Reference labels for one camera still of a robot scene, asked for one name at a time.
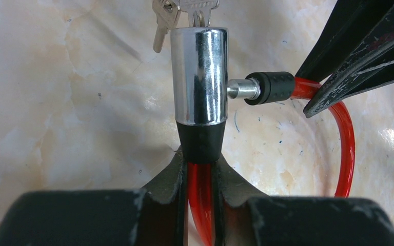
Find red cable lock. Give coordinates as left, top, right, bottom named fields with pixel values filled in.
left=171, top=27, right=355, bottom=245

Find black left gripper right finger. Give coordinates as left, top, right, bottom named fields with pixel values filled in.
left=212, top=158, right=394, bottom=245

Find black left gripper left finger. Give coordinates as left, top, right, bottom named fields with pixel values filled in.
left=0, top=150, right=188, bottom=245

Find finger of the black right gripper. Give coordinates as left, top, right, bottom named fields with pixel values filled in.
left=304, top=5, right=394, bottom=117
left=295, top=1, right=394, bottom=83

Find silver cable lock keys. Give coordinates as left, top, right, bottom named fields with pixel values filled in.
left=152, top=0, right=219, bottom=53

